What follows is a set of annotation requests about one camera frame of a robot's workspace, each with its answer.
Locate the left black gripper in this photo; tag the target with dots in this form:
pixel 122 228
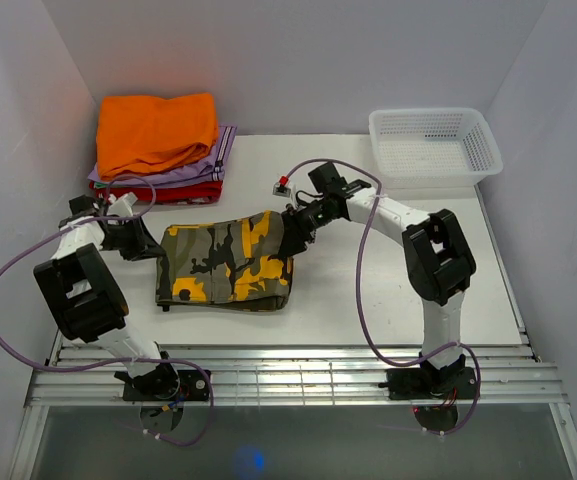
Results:
pixel 141 239

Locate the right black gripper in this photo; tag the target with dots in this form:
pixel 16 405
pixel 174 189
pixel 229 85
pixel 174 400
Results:
pixel 292 242

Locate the camouflage trousers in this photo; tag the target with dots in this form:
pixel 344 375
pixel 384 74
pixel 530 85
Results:
pixel 233 264

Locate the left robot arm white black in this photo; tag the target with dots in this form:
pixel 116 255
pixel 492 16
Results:
pixel 85 300

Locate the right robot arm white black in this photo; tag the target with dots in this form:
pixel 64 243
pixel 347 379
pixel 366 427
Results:
pixel 439 265

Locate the red folded trousers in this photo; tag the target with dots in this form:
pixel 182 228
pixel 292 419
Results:
pixel 201 193

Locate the purple folded trousers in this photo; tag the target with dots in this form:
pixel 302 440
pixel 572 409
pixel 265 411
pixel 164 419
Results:
pixel 208 169

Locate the orange folded trousers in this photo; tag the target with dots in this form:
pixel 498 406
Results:
pixel 145 135

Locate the white plastic basket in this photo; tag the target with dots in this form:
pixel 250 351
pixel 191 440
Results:
pixel 425 148

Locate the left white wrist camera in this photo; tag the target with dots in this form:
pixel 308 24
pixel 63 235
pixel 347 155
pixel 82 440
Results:
pixel 120 206

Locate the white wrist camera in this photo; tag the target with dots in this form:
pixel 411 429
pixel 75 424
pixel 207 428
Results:
pixel 120 206
pixel 285 189

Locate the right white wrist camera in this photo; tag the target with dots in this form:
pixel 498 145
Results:
pixel 285 189

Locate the aluminium mounting rail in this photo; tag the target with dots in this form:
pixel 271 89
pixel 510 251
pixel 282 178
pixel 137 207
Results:
pixel 294 377

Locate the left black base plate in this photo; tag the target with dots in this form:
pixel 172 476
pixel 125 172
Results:
pixel 193 388

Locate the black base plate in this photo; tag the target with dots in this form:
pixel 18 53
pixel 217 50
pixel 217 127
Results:
pixel 424 384
pixel 193 388

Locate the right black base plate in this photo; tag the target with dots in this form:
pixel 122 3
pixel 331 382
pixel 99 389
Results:
pixel 424 384

